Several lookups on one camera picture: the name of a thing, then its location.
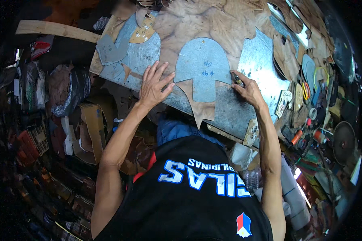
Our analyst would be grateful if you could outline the white plastic bag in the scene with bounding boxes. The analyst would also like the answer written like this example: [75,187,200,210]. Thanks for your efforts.
[229,142,259,171]

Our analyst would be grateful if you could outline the person's body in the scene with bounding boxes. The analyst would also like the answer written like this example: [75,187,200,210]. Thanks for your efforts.
[90,136,287,241]

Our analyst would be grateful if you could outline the zinc metal cutting sheet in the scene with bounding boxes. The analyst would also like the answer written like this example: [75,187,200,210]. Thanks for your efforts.
[90,12,291,149]

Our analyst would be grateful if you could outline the tan cardboard pattern piece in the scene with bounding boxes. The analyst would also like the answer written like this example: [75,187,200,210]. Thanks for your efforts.
[129,15,157,44]

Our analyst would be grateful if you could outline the wooden plank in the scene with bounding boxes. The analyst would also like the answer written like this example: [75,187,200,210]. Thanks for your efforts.
[15,20,102,43]

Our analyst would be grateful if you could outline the grey oval pattern piece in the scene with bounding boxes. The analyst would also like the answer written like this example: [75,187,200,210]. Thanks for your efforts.
[301,54,316,88]

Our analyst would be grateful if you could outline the person's legs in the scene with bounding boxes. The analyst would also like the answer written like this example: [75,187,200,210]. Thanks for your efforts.
[156,114,225,149]

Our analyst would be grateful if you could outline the brown leather sheet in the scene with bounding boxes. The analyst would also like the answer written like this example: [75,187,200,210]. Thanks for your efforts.
[152,0,291,130]

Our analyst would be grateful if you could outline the cardboard pattern with writing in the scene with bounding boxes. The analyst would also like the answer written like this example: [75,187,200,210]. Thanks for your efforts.
[243,118,260,147]

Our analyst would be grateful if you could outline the person's left hand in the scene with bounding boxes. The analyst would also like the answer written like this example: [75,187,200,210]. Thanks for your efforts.
[138,60,176,111]

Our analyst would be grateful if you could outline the grey shoe pattern template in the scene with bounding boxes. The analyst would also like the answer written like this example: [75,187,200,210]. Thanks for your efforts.
[174,37,232,103]

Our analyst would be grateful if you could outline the orange handled tool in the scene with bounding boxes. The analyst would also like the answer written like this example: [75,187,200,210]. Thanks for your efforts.
[291,129,304,146]

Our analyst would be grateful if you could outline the clear plastic bottle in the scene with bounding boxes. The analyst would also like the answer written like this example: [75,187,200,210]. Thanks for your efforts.
[244,168,260,194]

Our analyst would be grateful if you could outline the red plastic crate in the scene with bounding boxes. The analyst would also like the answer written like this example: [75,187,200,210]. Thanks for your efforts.
[16,123,49,165]

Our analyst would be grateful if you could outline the grey rolled material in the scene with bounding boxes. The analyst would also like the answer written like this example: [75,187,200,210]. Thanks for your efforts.
[280,156,312,232]

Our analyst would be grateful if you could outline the round grinding disc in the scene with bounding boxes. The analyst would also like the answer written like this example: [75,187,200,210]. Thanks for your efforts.
[332,121,357,166]

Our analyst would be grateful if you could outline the white written card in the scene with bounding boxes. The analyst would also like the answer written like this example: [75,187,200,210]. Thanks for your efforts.
[274,90,293,118]

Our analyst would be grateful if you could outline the grey notched pattern piece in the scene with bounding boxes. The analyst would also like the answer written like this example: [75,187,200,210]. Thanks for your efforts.
[96,34,131,66]

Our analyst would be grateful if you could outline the brown cardboard box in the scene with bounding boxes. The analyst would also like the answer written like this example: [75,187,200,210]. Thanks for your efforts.
[72,103,110,165]

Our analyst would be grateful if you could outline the heap of bags and clutter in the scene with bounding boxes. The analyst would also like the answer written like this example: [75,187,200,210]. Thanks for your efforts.
[0,35,92,121]

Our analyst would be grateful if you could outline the small cutting knife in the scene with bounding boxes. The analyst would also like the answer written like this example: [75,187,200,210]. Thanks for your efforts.
[231,72,245,88]

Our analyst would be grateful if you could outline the black plastic bag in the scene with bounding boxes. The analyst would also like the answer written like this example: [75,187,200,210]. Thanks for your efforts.
[48,64,92,118]

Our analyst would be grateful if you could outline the person's right hand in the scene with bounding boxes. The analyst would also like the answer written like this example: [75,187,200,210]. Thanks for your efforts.
[231,71,268,109]

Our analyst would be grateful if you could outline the heap of leather scraps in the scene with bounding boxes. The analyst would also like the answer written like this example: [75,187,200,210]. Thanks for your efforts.
[267,0,335,83]

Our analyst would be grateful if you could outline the small grey pattern piece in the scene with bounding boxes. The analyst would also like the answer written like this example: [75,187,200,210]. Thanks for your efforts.
[100,62,126,81]

